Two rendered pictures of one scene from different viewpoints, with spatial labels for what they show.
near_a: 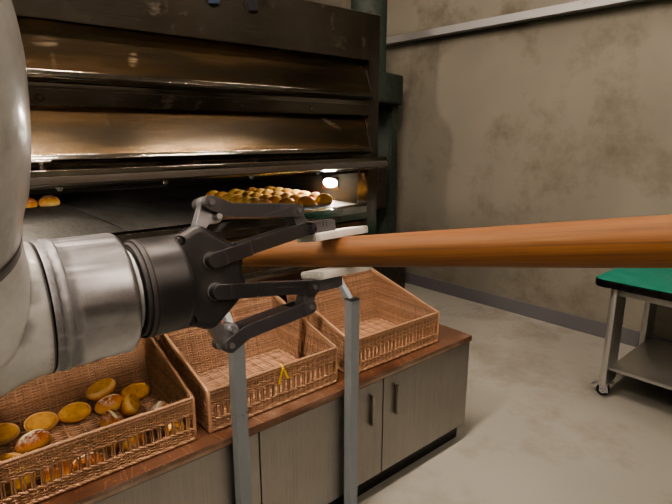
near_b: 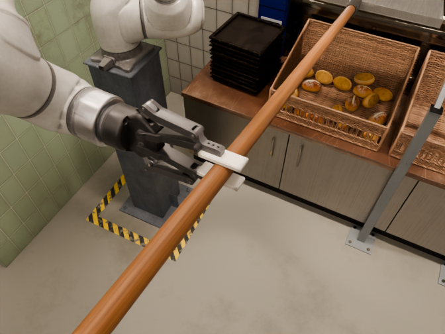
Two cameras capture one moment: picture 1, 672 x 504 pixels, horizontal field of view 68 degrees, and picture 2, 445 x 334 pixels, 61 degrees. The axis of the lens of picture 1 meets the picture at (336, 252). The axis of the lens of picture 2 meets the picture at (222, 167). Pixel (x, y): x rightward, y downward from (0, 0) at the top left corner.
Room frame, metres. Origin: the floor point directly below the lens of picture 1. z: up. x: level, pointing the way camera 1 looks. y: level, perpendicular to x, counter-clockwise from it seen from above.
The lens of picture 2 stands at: (0.35, -0.33, 1.87)
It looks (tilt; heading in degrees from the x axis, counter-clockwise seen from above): 51 degrees down; 67
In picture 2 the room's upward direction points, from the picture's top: straight up
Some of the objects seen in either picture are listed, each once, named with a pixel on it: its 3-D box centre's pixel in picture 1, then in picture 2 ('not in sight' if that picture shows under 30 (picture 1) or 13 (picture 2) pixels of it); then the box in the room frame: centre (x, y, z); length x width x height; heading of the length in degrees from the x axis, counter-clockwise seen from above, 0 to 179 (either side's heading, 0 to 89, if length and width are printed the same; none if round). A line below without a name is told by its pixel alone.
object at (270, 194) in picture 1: (268, 196); not in sight; (2.73, 0.37, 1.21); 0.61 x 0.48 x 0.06; 40
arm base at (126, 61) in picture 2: not in sight; (118, 50); (0.46, 0.98, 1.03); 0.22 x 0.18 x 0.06; 42
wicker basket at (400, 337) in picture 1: (362, 314); not in sight; (2.22, -0.12, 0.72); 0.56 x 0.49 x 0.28; 129
